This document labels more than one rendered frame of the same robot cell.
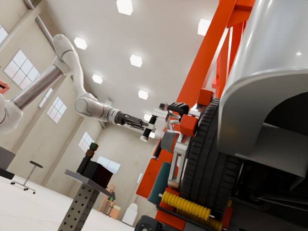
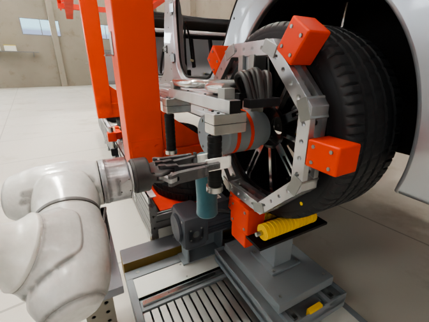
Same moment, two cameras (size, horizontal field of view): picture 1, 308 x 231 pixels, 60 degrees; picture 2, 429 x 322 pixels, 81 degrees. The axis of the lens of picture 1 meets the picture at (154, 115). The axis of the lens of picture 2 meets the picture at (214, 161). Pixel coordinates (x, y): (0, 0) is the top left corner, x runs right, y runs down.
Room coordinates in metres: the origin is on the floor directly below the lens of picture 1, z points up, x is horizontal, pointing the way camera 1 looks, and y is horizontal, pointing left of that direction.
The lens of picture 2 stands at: (1.06, 0.43, 1.05)
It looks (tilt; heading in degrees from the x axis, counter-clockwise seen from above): 20 degrees down; 311
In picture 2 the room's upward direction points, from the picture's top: straight up
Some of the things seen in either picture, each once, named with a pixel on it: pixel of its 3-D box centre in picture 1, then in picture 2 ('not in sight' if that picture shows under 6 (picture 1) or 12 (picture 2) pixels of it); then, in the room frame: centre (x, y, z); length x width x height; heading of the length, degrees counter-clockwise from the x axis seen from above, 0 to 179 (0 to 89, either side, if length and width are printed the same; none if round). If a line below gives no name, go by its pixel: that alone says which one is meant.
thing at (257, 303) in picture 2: not in sight; (272, 274); (1.45, -0.44, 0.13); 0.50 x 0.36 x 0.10; 159
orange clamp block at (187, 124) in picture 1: (188, 125); (331, 155); (1.22, -0.18, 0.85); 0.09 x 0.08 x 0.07; 159
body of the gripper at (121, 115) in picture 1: (125, 119); (151, 172); (1.50, 0.14, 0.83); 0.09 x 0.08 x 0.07; 69
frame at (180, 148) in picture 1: (191, 147); (251, 129); (1.52, -0.29, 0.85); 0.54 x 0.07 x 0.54; 159
